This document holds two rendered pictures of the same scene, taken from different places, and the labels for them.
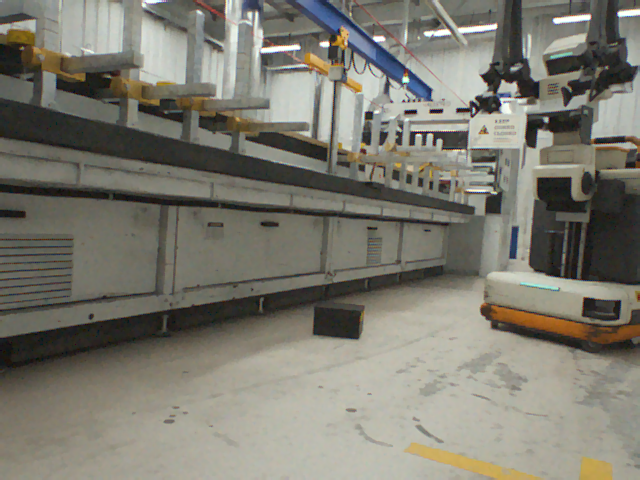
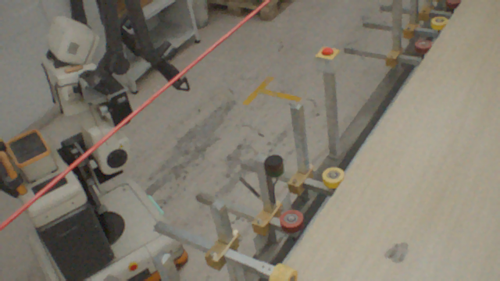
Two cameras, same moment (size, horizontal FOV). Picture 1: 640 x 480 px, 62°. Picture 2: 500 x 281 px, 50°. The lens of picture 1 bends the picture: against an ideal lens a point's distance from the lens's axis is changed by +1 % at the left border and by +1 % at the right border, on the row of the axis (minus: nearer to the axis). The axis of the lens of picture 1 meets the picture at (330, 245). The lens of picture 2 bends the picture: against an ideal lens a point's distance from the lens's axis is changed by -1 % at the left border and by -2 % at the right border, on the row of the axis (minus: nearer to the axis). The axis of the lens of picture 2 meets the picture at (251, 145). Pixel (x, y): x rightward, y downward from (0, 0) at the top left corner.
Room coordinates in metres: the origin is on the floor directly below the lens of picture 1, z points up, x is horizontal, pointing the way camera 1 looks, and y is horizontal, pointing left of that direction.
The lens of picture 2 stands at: (4.41, 0.04, 2.25)
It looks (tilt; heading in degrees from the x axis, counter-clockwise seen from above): 39 degrees down; 192
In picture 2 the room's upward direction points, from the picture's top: 11 degrees counter-clockwise
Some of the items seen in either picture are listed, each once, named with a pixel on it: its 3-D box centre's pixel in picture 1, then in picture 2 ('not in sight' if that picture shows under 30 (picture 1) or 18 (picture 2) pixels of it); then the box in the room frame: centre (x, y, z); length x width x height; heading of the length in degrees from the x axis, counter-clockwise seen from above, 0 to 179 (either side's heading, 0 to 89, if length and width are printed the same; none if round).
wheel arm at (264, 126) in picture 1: (256, 127); (384, 56); (1.98, 0.30, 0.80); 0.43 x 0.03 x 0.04; 62
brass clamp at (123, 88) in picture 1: (135, 91); (426, 12); (1.54, 0.59, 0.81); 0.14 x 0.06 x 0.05; 152
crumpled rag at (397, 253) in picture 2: not in sight; (398, 250); (3.32, 0.20, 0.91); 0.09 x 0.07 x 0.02; 129
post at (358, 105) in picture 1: (356, 138); (302, 155); (2.85, -0.10, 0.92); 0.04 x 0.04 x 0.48; 62
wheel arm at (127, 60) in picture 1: (74, 66); not in sight; (1.31, 0.65, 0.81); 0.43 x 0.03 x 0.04; 62
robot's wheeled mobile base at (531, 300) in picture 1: (573, 302); (105, 246); (2.62, -1.22, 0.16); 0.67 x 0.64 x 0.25; 129
